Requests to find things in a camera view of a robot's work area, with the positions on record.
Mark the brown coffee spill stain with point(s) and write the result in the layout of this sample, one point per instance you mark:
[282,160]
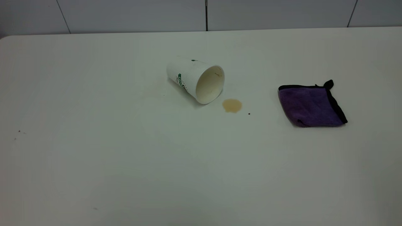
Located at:
[232,105]

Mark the white paper coffee cup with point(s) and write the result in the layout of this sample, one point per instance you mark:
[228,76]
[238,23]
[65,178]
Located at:
[188,73]

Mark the purple microfiber cloth black trim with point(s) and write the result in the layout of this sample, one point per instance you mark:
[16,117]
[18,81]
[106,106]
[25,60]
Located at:
[309,105]

